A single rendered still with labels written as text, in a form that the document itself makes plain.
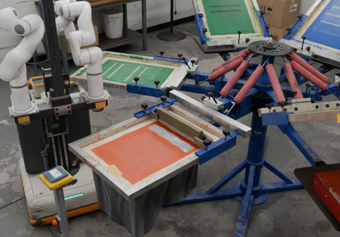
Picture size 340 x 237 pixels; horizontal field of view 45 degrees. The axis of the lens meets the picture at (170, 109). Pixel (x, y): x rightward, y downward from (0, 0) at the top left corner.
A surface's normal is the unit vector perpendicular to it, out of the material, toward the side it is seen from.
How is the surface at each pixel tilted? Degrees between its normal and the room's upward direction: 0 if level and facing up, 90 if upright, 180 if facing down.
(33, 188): 0
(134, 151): 0
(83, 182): 0
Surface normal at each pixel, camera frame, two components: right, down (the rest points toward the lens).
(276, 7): -0.78, 0.30
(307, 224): 0.01, -0.87
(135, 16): 0.66, 0.37
